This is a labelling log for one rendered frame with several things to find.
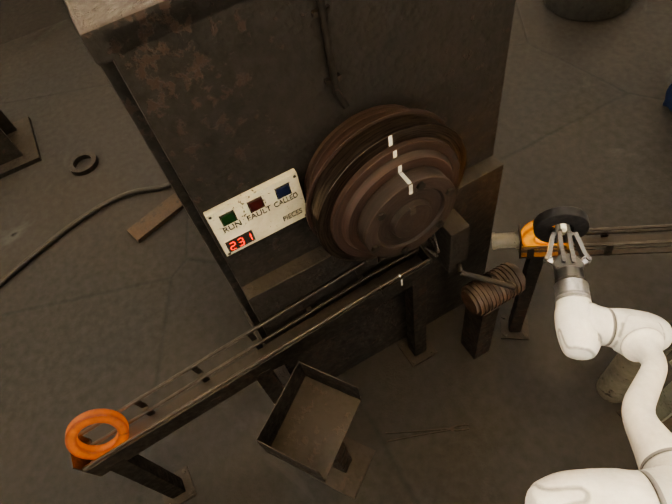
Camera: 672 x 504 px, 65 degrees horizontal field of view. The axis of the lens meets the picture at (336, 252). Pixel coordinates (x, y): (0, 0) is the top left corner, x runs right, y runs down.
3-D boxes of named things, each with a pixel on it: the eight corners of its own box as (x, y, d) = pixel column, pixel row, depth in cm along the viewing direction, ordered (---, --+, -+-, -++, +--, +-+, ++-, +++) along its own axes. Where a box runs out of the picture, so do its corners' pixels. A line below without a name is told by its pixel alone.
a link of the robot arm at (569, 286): (586, 309, 145) (583, 290, 148) (595, 294, 137) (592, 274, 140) (551, 308, 147) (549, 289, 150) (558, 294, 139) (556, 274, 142)
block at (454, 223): (431, 254, 197) (432, 215, 178) (449, 245, 198) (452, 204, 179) (448, 275, 191) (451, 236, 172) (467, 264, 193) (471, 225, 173)
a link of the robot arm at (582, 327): (545, 308, 146) (592, 314, 147) (551, 361, 138) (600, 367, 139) (562, 291, 137) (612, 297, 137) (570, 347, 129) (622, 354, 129)
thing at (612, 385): (589, 384, 217) (629, 328, 175) (612, 369, 219) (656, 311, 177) (611, 409, 210) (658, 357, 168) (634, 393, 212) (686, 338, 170)
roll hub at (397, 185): (362, 261, 150) (351, 197, 127) (444, 216, 155) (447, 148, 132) (372, 275, 147) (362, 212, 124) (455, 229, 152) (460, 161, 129)
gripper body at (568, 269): (551, 289, 149) (548, 261, 153) (583, 290, 147) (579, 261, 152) (557, 276, 142) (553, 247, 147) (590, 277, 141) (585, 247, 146)
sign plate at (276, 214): (224, 252, 148) (202, 212, 133) (306, 210, 152) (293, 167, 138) (227, 257, 147) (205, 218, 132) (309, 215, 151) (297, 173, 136)
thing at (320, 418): (302, 488, 210) (255, 440, 151) (332, 427, 222) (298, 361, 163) (348, 513, 202) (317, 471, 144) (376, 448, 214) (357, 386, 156)
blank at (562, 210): (533, 207, 153) (534, 216, 152) (591, 203, 149) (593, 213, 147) (531, 236, 166) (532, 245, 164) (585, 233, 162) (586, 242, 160)
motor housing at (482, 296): (452, 342, 236) (459, 281, 192) (493, 319, 239) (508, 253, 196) (470, 366, 228) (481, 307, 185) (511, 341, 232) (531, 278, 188)
